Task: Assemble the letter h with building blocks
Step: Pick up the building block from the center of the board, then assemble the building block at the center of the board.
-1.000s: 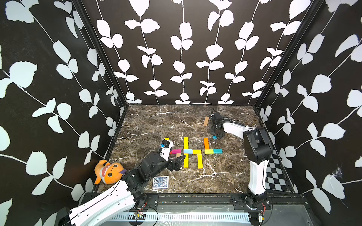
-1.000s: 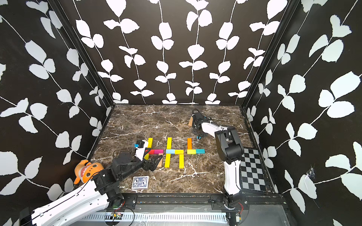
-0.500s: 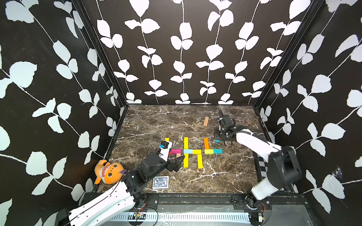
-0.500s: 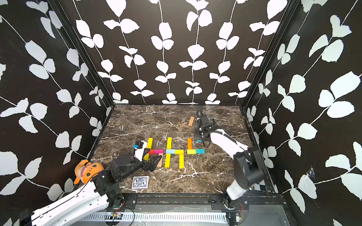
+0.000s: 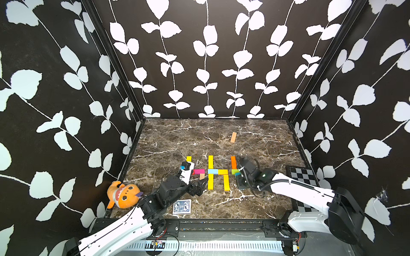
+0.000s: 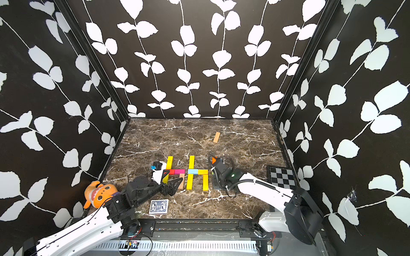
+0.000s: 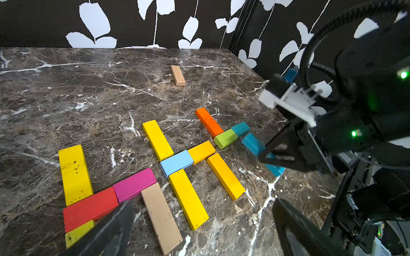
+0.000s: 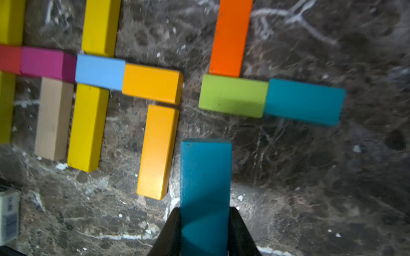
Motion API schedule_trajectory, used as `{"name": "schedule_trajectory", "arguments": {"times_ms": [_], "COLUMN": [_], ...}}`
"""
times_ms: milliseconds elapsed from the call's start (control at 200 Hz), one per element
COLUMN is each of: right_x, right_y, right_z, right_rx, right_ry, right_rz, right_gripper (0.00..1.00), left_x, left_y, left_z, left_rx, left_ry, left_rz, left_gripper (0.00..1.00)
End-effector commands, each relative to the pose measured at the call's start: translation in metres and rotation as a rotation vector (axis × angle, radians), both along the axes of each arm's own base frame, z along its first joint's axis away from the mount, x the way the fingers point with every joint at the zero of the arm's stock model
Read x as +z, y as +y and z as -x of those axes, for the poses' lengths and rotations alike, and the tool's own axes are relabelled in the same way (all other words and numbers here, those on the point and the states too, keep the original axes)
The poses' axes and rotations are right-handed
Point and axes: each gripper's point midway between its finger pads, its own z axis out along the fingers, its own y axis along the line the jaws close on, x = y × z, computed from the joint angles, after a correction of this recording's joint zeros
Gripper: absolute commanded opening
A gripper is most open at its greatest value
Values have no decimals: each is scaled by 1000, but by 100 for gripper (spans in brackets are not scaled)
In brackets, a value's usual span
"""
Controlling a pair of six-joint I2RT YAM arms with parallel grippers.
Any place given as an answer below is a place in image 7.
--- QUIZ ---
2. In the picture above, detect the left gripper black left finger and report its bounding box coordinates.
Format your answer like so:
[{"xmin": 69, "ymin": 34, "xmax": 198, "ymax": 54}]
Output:
[{"xmin": 60, "ymin": 201, "xmax": 135, "ymax": 256}]

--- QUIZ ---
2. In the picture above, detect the yellow-green long block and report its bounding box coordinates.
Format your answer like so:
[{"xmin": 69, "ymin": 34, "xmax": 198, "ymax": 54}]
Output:
[{"xmin": 65, "ymin": 220, "xmax": 95, "ymax": 249}]

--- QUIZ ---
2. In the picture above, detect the light blue short block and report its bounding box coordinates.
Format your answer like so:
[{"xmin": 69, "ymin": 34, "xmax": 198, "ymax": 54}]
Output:
[{"xmin": 160, "ymin": 150, "xmax": 194, "ymax": 178}]

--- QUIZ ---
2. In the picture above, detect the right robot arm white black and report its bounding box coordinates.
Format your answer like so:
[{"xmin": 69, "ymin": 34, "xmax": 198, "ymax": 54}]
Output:
[{"xmin": 257, "ymin": 1, "xmax": 410, "ymax": 173}]

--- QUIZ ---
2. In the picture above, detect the yellow long block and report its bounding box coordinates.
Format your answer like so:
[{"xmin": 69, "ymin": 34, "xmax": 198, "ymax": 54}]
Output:
[{"xmin": 58, "ymin": 145, "xmax": 94, "ymax": 207}]

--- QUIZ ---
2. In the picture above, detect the amber short block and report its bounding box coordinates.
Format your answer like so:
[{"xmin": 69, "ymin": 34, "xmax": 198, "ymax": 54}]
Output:
[{"xmin": 188, "ymin": 141, "xmax": 216, "ymax": 165}]

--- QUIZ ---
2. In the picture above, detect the lime green short block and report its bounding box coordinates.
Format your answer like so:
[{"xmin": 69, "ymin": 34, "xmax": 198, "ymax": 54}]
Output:
[{"xmin": 214, "ymin": 129, "xmax": 238, "ymax": 149}]

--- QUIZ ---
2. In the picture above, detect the natural wood long block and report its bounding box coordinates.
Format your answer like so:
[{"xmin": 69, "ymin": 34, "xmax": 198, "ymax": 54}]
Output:
[{"xmin": 171, "ymin": 65, "xmax": 186, "ymax": 86}]

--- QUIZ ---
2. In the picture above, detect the amber long block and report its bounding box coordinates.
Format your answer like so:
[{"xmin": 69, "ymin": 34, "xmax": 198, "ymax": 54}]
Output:
[{"xmin": 207, "ymin": 153, "xmax": 246, "ymax": 201}]

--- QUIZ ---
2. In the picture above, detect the orange long block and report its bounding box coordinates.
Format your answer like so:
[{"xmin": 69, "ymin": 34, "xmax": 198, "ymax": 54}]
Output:
[{"xmin": 195, "ymin": 108, "xmax": 224, "ymax": 138}]

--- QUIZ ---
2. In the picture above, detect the tan wood long block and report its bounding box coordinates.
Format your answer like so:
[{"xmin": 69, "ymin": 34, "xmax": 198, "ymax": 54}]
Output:
[{"xmin": 141, "ymin": 182, "xmax": 183, "ymax": 256}]

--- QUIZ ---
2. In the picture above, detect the magenta block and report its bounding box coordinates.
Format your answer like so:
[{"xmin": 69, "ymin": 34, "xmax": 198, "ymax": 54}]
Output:
[{"xmin": 113, "ymin": 167, "xmax": 157, "ymax": 204}]

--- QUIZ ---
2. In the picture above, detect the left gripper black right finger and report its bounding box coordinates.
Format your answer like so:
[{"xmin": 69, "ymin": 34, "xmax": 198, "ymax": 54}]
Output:
[{"xmin": 272, "ymin": 198, "xmax": 349, "ymax": 256}]

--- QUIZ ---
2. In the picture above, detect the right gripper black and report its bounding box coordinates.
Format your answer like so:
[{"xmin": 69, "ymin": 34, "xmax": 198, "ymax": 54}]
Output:
[{"xmin": 257, "ymin": 118, "xmax": 334, "ymax": 174}]

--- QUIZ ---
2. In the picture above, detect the cyan long block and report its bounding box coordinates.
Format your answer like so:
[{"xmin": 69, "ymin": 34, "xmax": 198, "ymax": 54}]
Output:
[{"xmin": 241, "ymin": 133, "xmax": 285, "ymax": 177}]

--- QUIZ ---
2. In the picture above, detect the red block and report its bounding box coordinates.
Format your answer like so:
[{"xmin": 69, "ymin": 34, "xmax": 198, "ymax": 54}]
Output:
[{"xmin": 63, "ymin": 187, "xmax": 119, "ymax": 233}]

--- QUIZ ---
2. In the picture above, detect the teal short block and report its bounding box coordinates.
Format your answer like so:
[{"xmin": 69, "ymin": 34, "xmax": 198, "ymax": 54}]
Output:
[{"xmin": 231, "ymin": 122, "xmax": 250, "ymax": 137}]

